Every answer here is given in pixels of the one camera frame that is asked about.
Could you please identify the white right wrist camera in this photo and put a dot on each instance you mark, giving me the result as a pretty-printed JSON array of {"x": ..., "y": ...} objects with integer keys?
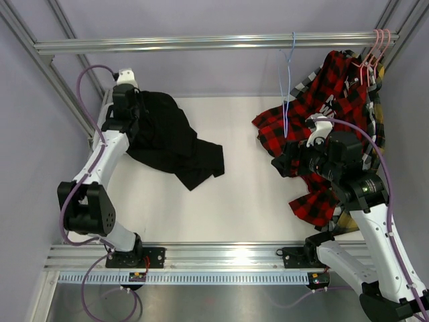
[{"x": 320, "y": 127}]

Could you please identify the white plastic basket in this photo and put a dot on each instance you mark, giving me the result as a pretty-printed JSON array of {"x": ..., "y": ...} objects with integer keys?
[{"x": 103, "y": 114}]

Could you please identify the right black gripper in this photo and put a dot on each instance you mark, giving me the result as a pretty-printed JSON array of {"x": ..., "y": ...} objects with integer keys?
[{"x": 293, "y": 150}]

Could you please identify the right aluminium frame post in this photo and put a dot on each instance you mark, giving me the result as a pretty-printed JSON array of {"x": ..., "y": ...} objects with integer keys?
[{"x": 412, "y": 19}]

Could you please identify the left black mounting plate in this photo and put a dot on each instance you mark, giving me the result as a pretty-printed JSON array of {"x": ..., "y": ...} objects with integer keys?
[{"x": 153, "y": 256}]

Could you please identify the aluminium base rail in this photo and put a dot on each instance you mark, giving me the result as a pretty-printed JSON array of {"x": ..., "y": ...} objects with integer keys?
[{"x": 185, "y": 257}]

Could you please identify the pink wire hanger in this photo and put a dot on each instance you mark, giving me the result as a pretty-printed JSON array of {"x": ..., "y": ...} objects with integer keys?
[
  {"x": 380, "y": 54},
  {"x": 364, "y": 61},
  {"x": 371, "y": 58}
]

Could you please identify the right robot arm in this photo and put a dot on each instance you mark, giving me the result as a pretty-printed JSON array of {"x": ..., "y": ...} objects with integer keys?
[{"x": 391, "y": 291}]

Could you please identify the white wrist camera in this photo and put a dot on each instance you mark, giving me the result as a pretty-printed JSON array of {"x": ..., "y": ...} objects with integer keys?
[
  {"x": 125, "y": 76},
  {"x": 320, "y": 127}
]

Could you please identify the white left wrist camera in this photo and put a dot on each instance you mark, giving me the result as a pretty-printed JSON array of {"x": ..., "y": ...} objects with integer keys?
[{"x": 125, "y": 76}]

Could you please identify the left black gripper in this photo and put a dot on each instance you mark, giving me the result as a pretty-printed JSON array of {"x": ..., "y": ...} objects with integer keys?
[{"x": 137, "y": 97}]

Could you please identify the red black plaid shirt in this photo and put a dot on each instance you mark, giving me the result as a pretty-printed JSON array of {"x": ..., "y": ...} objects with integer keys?
[{"x": 342, "y": 89}]

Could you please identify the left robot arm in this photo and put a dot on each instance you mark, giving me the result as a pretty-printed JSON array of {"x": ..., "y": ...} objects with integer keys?
[{"x": 85, "y": 207}]

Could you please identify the aluminium frame post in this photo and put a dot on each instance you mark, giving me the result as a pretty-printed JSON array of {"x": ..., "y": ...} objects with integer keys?
[
  {"x": 23, "y": 34},
  {"x": 412, "y": 19}
]

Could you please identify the black polo shirt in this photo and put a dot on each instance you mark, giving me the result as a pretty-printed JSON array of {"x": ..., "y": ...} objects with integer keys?
[{"x": 166, "y": 142}]

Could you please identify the black mounting plate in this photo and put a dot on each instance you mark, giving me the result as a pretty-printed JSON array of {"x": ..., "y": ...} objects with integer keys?
[
  {"x": 153, "y": 256},
  {"x": 299, "y": 257}
]

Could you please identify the yellow plaid shirt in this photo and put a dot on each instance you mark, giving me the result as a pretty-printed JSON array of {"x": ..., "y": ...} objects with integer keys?
[{"x": 344, "y": 223}]

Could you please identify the aluminium hanging rail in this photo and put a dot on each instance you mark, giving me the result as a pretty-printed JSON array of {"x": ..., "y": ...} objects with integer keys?
[{"x": 196, "y": 43}]

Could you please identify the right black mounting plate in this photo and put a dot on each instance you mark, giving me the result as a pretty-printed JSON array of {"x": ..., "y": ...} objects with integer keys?
[{"x": 299, "y": 257}]

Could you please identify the left aluminium frame post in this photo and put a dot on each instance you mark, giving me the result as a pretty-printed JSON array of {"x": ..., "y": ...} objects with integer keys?
[{"x": 23, "y": 34}]

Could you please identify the grey white plaid shirt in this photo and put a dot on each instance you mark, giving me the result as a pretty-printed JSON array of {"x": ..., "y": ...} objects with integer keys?
[{"x": 302, "y": 87}]

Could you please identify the white slotted cable duct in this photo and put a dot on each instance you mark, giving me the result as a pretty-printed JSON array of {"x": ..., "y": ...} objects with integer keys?
[{"x": 157, "y": 277}]

